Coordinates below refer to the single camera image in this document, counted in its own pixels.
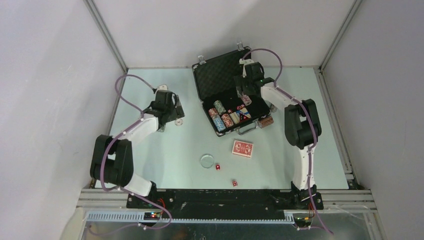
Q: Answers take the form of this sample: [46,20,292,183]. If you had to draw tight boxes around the black all in triangle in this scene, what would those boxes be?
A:
[236,108,252,123]

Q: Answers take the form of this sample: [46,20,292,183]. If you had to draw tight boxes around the black aluminium poker case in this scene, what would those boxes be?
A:
[192,46,271,137]

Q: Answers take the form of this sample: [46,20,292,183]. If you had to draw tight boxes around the purple cable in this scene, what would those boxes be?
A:
[241,48,334,235]
[87,74,173,237]

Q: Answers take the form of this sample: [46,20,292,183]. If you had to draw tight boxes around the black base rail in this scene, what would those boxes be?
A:
[147,189,324,221]

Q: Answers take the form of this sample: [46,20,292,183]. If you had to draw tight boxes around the red poker chip stack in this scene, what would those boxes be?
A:
[221,113,234,128]

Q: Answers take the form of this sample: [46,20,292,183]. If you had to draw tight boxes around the orange black chip stack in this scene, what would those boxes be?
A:
[258,116,274,129]

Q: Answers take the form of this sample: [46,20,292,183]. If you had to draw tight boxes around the clear round dealer button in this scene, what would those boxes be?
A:
[199,154,215,169]

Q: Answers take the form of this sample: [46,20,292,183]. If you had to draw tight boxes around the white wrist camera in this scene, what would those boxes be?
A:
[156,84,169,91]
[239,59,255,66]

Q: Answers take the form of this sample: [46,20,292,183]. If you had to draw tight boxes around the green poker chip stack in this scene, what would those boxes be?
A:
[213,100,226,115]

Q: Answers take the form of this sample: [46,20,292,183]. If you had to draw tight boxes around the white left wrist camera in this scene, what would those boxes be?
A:
[156,84,169,91]

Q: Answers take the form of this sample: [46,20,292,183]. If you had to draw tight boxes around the red playing card deck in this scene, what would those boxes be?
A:
[231,140,254,158]

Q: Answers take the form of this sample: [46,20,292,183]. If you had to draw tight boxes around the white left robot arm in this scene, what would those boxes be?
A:
[89,89,185,208]

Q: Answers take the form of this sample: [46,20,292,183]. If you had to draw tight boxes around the blue brown chip stack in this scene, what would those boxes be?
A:
[269,103,278,113]

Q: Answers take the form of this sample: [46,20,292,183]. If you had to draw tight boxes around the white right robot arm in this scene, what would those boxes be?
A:
[234,59,322,211]

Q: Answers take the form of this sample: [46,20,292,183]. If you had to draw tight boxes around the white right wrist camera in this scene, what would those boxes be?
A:
[239,59,255,66]

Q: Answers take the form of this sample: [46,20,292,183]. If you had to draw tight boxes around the blue card deck in case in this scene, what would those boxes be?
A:
[229,107,252,124]

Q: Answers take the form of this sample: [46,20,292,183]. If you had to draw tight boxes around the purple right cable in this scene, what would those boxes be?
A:
[241,48,334,235]

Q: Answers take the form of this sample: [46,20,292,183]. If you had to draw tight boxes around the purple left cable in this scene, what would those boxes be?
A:
[87,74,173,237]

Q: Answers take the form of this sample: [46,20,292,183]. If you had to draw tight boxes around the blue poker chip stack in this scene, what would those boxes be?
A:
[212,114,227,132]

